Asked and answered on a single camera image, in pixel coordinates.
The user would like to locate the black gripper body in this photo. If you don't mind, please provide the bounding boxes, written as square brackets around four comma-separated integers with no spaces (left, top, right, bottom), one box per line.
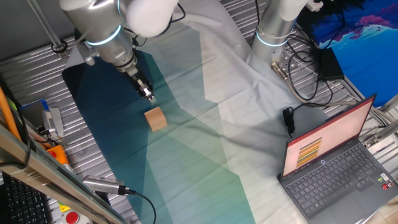
[124,65,154,95]

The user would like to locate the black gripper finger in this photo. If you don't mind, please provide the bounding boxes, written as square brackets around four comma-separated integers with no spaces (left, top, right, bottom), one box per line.
[141,86,153,102]
[147,85,157,105]

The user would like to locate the small wooden block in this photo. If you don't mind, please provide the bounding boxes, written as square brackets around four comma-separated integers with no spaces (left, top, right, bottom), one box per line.
[144,106,168,133]

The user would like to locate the blue green white tablecloth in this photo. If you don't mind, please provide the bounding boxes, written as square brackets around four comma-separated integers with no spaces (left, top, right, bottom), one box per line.
[62,0,330,224]

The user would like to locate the orange box red button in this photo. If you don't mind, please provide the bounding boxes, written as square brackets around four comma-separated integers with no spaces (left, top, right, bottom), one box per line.
[45,144,71,166]

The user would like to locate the thin metal rod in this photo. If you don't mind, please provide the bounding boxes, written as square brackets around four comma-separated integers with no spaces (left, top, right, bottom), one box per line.
[26,0,70,60]

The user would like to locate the orange tube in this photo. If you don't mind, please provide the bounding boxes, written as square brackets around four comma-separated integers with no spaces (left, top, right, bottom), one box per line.
[0,86,22,141]

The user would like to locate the yellow box green button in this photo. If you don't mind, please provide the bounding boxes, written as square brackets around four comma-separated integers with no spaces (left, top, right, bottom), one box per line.
[57,201,73,213]

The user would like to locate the grey box red button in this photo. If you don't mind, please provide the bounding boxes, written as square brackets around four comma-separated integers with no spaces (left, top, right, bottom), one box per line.
[60,210,93,224]

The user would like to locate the black keyboard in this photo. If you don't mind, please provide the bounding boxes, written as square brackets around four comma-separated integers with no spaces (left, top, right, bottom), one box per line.
[0,172,55,224]

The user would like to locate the black power brick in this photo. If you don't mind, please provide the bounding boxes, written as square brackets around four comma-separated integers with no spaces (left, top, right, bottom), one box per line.
[316,47,345,82]

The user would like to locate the grey laptop computer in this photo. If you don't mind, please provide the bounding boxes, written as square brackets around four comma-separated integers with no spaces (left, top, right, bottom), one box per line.
[276,93,398,224]

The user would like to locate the blue pink printed poster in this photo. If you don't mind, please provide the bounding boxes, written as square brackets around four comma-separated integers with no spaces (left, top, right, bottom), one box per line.
[297,0,398,108]

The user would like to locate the aluminium corner profile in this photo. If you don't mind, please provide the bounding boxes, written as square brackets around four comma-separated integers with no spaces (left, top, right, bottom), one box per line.
[360,93,398,175]

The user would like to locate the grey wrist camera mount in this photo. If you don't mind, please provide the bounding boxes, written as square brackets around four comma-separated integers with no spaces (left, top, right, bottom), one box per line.
[75,39,101,67]

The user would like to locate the thick black gripper cable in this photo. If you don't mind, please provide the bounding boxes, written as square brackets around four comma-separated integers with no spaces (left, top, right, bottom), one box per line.
[166,2,187,24]

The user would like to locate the black cable ring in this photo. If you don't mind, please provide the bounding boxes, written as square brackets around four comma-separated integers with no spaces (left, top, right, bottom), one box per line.
[50,39,68,54]

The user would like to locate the silver ribbed depth camera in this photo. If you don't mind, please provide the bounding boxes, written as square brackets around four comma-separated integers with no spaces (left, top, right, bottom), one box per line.
[81,174,128,197]

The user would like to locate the black usb camera cable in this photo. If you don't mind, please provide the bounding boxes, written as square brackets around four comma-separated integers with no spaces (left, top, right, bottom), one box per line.
[119,186,158,224]

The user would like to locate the aluminium frame bar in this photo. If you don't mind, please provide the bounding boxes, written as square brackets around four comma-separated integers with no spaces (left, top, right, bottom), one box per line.
[0,123,130,224]

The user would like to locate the black laptop charger cable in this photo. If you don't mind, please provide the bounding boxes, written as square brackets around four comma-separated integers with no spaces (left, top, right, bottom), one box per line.
[281,79,335,139]

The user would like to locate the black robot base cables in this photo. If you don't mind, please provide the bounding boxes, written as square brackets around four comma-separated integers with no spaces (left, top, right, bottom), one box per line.
[284,26,323,102]

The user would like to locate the grey robot power cable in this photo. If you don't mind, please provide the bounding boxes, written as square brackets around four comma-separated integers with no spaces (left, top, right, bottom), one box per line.
[284,67,398,125]

